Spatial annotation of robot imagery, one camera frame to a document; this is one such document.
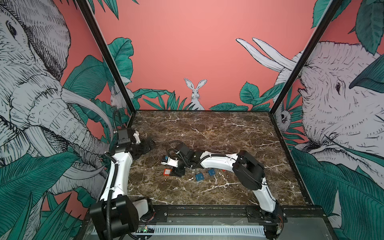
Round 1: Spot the red padlock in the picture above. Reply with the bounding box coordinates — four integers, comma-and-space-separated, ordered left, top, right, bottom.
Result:
163, 169, 172, 176

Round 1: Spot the blue padlock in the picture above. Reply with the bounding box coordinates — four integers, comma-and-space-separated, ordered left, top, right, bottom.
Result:
208, 169, 216, 177
195, 172, 205, 182

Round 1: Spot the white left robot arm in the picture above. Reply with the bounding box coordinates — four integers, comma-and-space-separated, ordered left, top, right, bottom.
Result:
89, 128, 156, 240

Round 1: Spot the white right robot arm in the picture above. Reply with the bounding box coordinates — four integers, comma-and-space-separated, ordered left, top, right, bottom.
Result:
162, 141, 284, 224

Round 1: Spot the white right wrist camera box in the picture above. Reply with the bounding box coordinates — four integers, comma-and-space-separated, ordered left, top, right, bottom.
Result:
161, 155, 178, 168

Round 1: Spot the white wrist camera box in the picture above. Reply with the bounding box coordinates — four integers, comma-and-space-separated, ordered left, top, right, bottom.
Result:
132, 131, 141, 145
161, 155, 178, 168

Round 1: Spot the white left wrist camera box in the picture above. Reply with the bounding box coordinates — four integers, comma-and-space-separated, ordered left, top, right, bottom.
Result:
132, 131, 141, 145

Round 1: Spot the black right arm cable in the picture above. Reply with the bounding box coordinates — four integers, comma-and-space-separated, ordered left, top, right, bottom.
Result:
166, 140, 188, 160

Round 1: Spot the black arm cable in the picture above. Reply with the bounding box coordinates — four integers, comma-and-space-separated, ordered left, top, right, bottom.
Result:
166, 140, 188, 160
111, 109, 124, 131

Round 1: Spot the black enclosure corner post left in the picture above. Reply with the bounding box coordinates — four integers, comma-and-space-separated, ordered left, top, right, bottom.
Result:
76, 0, 137, 116

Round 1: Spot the black enclosure corner post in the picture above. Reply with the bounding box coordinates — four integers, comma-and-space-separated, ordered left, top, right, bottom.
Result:
269, 0, 345, 115
76, 0, 137, 116

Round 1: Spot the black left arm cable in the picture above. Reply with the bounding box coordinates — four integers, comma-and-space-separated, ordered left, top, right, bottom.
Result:
111, 109, 124, 131

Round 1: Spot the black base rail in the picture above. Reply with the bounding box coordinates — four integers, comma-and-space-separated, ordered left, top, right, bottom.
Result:
89, 204, 289, 224

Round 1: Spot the white slotted cable duct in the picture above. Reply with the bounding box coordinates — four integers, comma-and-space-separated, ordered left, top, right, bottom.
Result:
136, 225, 266, 238

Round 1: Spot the black enclosure corner post right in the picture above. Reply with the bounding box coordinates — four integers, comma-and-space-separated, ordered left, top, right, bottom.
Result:
269, 0, 345, 115

